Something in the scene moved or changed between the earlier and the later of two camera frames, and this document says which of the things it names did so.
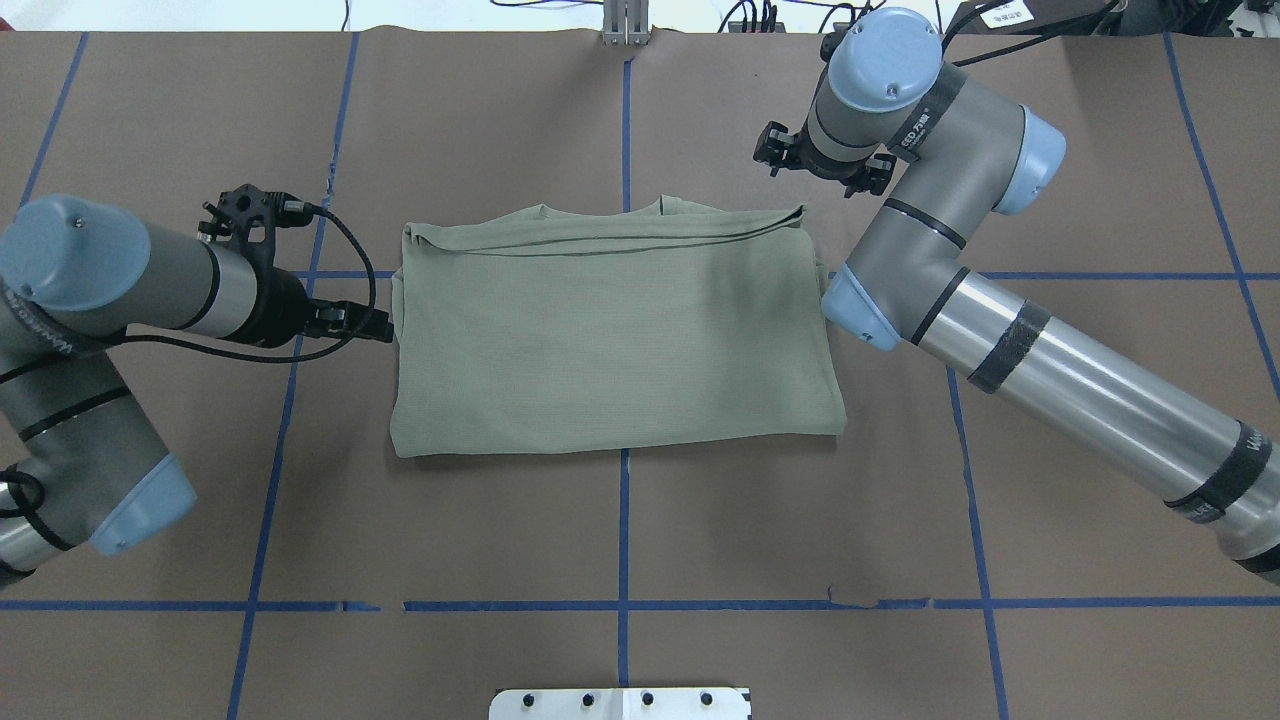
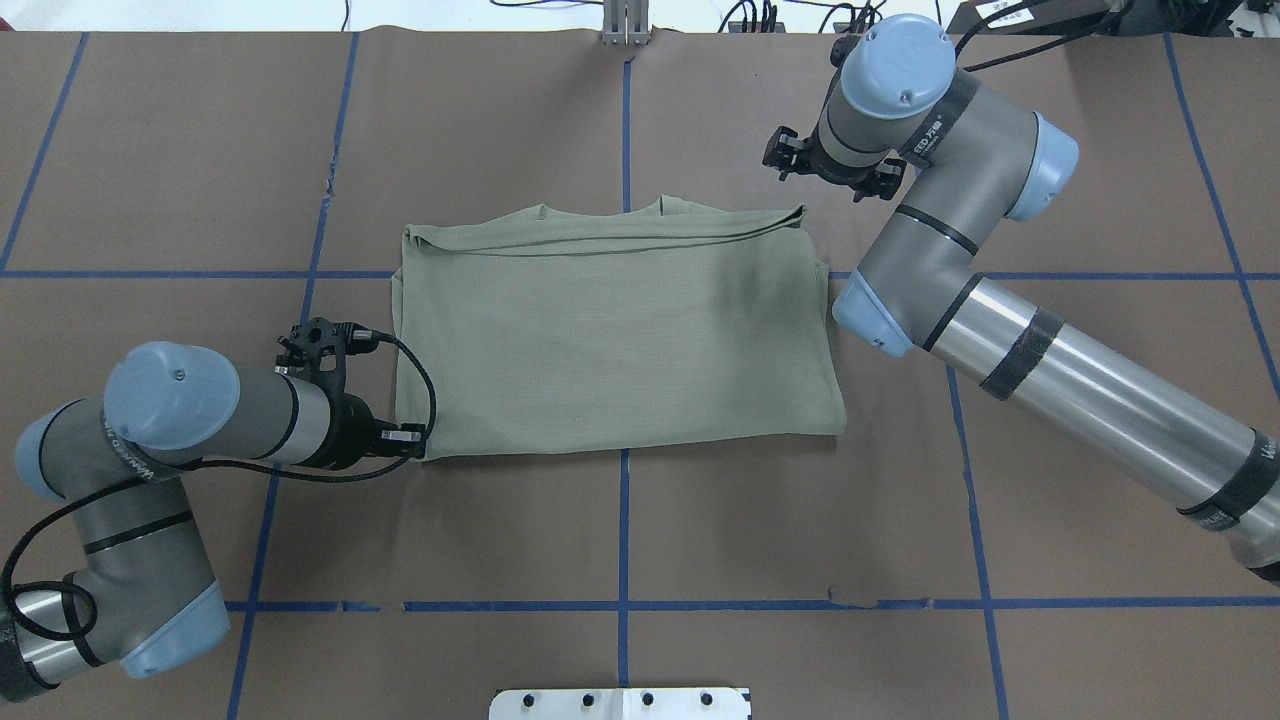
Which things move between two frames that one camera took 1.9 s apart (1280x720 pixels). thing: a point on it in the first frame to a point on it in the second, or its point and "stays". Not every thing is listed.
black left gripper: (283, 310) to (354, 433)
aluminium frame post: (625, 23) stays
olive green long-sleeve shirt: (672, 324) stays
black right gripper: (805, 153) stays
